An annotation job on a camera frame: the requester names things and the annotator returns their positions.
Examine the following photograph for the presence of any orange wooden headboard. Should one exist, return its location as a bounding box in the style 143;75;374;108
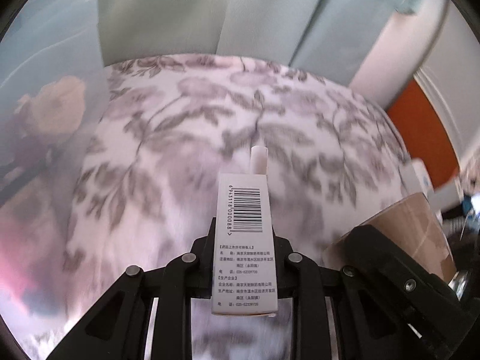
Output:
387;80;459;188

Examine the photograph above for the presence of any brown tape roll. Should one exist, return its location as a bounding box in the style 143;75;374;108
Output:
323;193;456;284

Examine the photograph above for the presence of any grey-green curtain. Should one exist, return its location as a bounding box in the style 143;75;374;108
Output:
95;0;448;83

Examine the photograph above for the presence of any floral grey white cloth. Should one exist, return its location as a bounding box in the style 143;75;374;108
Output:
21;55;408;359

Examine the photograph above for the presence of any beige lace scrunchie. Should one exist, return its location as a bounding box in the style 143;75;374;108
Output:
15;76;86;146

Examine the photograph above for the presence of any clear plastic storage bin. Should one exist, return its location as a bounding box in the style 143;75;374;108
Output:
1;0;109;336

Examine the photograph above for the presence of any white small bottle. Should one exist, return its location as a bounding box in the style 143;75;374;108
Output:
402;158;434;197

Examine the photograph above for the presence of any white barcode medicine box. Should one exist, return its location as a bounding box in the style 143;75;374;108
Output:
211;145;278;316

